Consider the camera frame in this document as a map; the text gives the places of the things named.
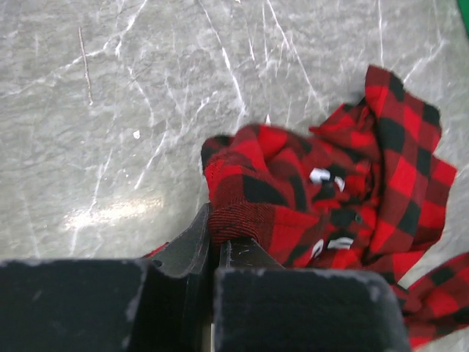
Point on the red black plaid shirt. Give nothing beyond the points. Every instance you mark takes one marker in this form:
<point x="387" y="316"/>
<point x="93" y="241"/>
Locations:
<point x="364" y="191"/>

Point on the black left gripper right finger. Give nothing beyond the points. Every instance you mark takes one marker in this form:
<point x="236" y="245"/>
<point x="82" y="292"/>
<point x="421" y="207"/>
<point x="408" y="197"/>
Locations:
<point x="261" y="306"/>

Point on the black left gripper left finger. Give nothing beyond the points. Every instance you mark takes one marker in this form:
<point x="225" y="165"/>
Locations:
<point x="160" y="302"/>

